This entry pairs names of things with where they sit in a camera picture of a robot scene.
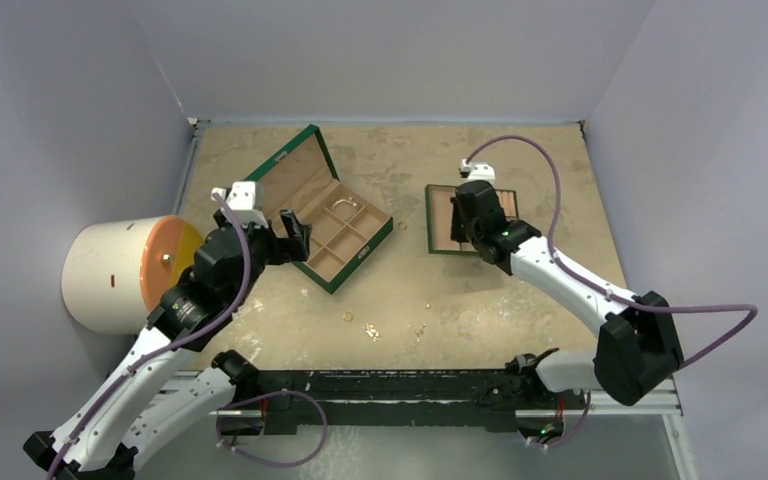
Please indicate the aluminium frame rail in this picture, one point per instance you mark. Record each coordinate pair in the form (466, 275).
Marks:
(542, 393)

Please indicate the green jewelry tray insert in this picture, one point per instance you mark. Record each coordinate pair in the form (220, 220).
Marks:
(439, 209)

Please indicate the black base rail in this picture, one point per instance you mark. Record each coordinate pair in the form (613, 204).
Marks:
(281, 401)

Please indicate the green jewelry box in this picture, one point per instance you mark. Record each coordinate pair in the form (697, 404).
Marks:
(346, 226)

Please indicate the white cylinder orange face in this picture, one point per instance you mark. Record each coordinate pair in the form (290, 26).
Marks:
(116, 272)

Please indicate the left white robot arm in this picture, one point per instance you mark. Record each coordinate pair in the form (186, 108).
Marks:
(117, 430)

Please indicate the gold earring cluster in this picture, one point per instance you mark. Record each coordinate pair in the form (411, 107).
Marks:
(371, 331)

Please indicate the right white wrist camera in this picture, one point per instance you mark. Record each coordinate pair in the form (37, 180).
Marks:
(471, 170)

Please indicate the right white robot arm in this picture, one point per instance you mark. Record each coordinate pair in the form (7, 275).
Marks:
(637, 345)

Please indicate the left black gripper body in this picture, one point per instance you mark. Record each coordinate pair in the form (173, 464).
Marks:
(266, 248)

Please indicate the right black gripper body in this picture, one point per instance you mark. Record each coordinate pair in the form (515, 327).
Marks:
(466, 216)

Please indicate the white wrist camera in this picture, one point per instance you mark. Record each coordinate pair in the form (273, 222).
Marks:
(471, 170)
(243, 199)

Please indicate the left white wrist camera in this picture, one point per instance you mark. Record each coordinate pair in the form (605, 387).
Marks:
(243, 199)

